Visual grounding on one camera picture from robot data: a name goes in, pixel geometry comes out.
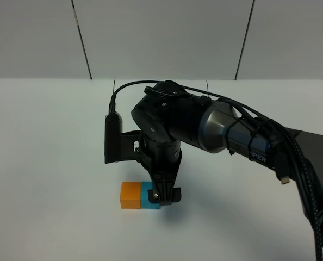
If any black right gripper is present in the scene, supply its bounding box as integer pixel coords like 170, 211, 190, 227
139, 134, 182, 206

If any blue cube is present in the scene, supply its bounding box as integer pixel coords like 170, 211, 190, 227
140, 182, 161, 209

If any orange cube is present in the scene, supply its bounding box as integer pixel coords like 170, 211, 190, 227
120, 182, 141, 209

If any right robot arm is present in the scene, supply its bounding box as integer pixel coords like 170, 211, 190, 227
132, 81, 323, 217

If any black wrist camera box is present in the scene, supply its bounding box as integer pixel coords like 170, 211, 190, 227
104, 112, 141, 164

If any black braided cable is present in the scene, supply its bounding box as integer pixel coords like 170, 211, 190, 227
108, 79, 323, 261

